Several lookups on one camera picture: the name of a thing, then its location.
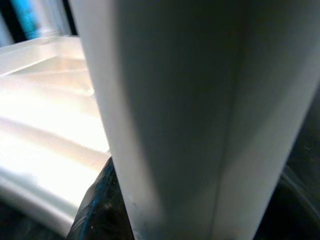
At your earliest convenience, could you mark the white plastic table top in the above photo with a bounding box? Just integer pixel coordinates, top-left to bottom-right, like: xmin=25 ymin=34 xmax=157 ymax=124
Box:
xmin=0 ymin=34 xmax=113 ymax=238

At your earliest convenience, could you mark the black plastic cover sheet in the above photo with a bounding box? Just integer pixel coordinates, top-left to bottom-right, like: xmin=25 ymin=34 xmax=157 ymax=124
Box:
xmin=0 ymin=82 xmax=320 ymax=240

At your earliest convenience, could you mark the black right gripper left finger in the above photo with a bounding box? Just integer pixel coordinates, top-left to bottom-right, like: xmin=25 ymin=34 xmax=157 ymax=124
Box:
xmin=66 ymin=157 xmax=136 ymax=240

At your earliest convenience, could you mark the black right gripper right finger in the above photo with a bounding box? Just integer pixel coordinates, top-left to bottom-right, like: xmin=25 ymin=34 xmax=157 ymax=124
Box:
xmin=257 ymin=164 xmax=320 ymax=240

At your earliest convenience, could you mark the white plastic table leg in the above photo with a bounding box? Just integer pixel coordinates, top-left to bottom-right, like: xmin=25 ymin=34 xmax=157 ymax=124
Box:
xmin=68 ymin=0 xmax=320 ymax=240

